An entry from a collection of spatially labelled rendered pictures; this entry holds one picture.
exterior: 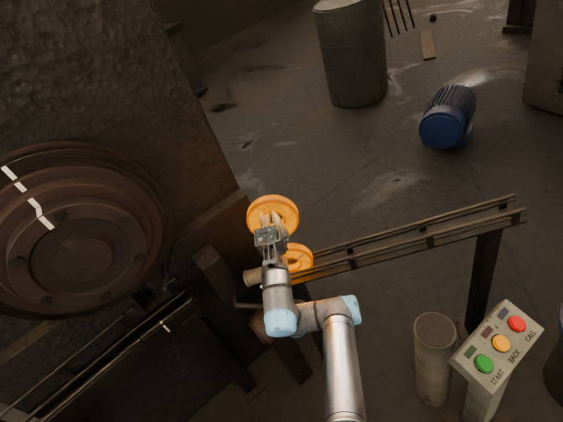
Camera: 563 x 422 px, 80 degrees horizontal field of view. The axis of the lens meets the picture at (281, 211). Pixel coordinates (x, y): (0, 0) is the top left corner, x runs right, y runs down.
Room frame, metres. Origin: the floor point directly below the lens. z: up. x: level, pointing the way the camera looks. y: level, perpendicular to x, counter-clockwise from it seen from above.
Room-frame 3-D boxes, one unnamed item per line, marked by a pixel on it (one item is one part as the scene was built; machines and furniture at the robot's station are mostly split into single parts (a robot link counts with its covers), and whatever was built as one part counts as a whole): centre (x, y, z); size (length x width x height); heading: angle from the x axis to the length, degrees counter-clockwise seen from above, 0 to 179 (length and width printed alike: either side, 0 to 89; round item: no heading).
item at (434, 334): (0.46, -0.31, 0.26); 0.12 x 0.12 x 0.52
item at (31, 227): (0.65, 0.47, 1.11); 0.28 x 0.06 x 0.28; 113
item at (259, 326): (0.74, 0.15, 0.27); 0.22 x 0.13 x 0.53; 113
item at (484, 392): (0.33, -0.41, 0.31); 0.24 x 0.16 x 0.62; 113
